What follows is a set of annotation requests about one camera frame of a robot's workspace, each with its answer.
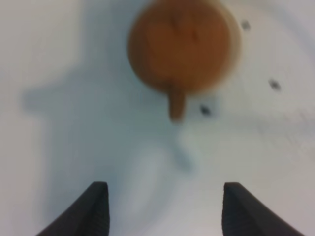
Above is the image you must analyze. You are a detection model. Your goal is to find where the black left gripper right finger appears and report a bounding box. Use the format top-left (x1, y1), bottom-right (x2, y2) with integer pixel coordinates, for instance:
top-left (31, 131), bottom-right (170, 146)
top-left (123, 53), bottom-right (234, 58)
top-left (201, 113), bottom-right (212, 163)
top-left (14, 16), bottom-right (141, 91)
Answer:
top-left (222, 182), bottom-right (302, 236)

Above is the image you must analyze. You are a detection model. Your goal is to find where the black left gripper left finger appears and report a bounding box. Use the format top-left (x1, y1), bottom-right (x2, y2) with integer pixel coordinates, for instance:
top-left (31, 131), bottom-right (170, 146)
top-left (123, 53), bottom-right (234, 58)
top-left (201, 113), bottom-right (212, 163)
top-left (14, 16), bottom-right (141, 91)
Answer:
top-left (38, 181), bottom-right (110, 236)

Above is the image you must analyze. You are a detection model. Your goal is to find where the beige round teapot coaster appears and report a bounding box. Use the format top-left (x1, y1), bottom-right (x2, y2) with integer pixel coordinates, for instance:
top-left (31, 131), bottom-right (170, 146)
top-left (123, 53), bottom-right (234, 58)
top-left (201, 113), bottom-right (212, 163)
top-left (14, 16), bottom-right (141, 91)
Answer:
top-left (222, 4), bottom-right (242, 80)

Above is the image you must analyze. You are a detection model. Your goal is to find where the brown clay teapot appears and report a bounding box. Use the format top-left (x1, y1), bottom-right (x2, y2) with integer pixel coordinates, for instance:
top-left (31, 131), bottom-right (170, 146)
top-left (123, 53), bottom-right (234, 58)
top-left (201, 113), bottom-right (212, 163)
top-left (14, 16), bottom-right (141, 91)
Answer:
top-left (128, 0), bottom-right (233, 121)

